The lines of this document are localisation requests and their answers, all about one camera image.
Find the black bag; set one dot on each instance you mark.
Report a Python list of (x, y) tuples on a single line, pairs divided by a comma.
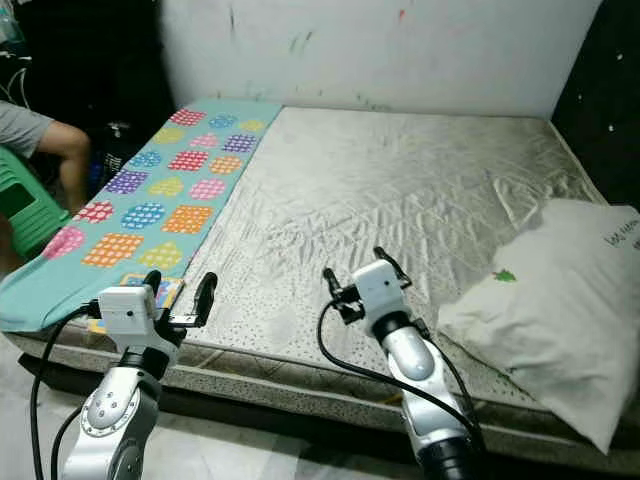
[(115, 158)]

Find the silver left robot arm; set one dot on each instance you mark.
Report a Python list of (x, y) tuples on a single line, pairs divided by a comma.
[(115, 430)]

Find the dark tufted headboard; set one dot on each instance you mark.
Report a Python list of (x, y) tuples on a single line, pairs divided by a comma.
[(605, 100)]

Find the teal blanket with colourful patches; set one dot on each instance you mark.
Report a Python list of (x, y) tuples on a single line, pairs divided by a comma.
[(50, 300)]

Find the green plastic stool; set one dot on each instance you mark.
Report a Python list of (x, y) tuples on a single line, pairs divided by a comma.
[(40, 215)]

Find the dark bed base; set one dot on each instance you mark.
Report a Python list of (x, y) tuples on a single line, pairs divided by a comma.
[(260, 415)]

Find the white pillow with tree print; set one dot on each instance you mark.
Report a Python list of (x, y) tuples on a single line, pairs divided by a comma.
[(540, 310)]

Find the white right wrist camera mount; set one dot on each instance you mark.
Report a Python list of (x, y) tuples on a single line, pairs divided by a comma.
[(382, 288)]

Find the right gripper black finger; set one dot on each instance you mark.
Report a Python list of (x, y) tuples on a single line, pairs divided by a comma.
[(382, 254), (333, 292)]

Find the grey quilted mattress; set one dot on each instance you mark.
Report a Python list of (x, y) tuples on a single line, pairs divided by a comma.
[(380, 190)]

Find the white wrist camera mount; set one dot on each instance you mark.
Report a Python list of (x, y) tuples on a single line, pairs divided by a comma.
[(382, 288), (127, 313)]

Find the person in grey shorts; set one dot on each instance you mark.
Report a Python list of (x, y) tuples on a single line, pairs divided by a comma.
[(25, 125)]

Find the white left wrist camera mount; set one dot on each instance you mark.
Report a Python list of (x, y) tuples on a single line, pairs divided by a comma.
[(127, 313)]

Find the blue yellow children's book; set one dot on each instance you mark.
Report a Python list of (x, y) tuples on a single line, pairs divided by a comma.
[(168, 293)]

